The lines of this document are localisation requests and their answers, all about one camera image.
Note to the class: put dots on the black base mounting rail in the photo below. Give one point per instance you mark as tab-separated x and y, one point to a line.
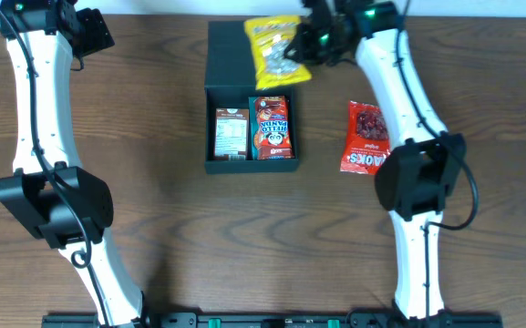
352	320

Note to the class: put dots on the black gift box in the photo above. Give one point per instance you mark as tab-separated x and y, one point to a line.
230	83

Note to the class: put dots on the yellow seed snack bag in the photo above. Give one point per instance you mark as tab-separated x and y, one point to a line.
269	36

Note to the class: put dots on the red Hello Panda box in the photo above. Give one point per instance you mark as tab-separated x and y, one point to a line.
273	137

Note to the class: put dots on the red dried cranberry bag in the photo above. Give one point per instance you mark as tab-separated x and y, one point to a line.
367	144

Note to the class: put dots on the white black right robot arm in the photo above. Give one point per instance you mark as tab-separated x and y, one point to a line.
425	160

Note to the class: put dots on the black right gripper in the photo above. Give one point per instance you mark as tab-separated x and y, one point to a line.
298	43

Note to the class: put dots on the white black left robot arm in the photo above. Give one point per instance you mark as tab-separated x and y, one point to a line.
49	193

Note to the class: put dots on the teal coconut cookie box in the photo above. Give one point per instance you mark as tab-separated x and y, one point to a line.
254	127

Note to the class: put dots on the brown white snack box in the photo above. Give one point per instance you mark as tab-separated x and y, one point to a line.
231	133

